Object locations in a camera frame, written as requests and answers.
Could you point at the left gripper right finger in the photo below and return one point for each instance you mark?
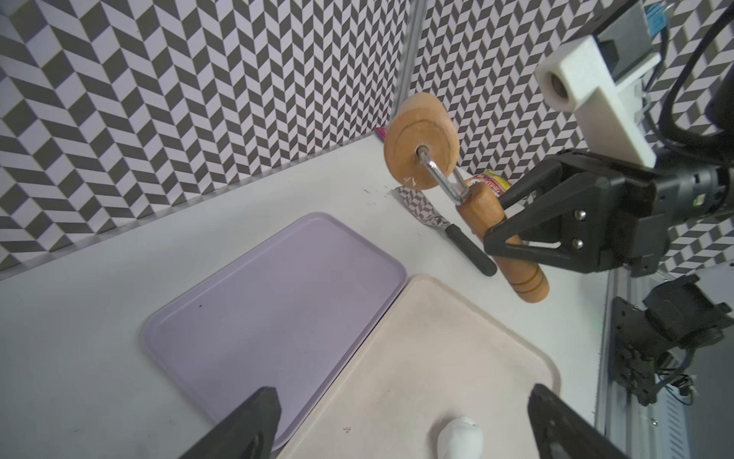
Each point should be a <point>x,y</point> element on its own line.
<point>559,432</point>

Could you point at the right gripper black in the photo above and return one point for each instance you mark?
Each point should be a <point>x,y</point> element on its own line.
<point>606,213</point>

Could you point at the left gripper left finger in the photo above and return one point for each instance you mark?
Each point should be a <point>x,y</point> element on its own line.
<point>248,432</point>

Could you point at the white dough ball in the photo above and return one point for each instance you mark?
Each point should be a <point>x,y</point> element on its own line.
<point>461,438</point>

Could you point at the beige plastic tray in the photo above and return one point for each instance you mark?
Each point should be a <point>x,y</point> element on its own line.
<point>433,357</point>

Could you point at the wooden dough roller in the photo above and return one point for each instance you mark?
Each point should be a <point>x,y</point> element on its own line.
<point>421,151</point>

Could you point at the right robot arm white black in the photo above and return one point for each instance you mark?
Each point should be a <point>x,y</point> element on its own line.
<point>720,150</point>

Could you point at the purple plastic tray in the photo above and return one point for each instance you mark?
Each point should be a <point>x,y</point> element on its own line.
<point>289,314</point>

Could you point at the pink snack bag far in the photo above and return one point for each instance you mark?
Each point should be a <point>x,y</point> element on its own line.
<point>381,133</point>

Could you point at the black handled metal scraper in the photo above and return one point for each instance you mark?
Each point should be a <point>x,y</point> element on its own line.
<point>422,209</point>

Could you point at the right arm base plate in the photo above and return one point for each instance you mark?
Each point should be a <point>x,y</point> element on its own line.
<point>677,320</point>

